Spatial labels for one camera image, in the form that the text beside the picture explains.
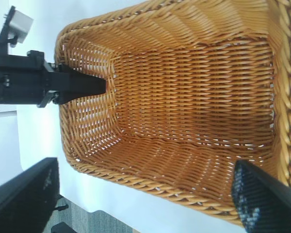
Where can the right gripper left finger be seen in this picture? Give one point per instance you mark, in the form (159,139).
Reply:
(21,206)

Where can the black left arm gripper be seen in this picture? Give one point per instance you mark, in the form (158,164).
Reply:
(19,80)

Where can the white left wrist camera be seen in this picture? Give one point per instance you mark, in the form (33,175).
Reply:
(21,26)

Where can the woven wicker basket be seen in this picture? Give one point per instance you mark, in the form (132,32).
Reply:
(184,102)

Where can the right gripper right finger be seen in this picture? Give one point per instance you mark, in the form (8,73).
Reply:
(271,208)

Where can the black chair base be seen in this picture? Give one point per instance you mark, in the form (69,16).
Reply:
(61,228)

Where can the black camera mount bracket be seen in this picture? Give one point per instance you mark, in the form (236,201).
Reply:
(4,41)

